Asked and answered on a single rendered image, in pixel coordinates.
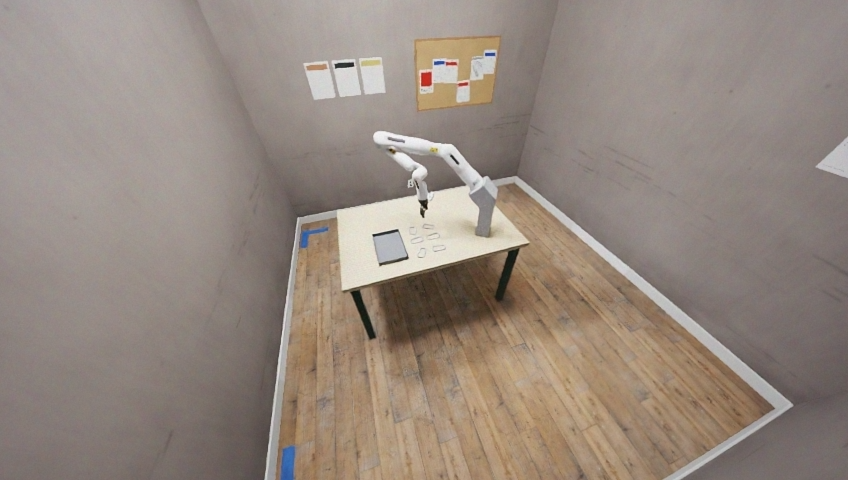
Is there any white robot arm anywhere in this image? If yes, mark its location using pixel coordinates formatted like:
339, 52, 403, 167
374, 131, 484, 201

